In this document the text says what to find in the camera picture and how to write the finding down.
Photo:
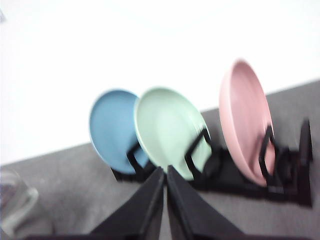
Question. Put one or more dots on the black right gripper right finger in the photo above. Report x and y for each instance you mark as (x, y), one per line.
(193, 217)

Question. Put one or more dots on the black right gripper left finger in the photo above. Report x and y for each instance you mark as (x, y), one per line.
(138, 216)

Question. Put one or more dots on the green plate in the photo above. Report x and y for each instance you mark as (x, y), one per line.
(168, 123)

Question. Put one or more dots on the glass steamer lid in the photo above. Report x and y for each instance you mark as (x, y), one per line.
(16, 198)

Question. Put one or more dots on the blue plate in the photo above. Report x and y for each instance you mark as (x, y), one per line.
(113, 126)

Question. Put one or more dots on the pink plate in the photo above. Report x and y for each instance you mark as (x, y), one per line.
(245, 119)

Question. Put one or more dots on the grey table mat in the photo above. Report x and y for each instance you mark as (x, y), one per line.
(77, 195)

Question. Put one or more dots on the black dish rack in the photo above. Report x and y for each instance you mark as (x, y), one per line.
(287, 172)

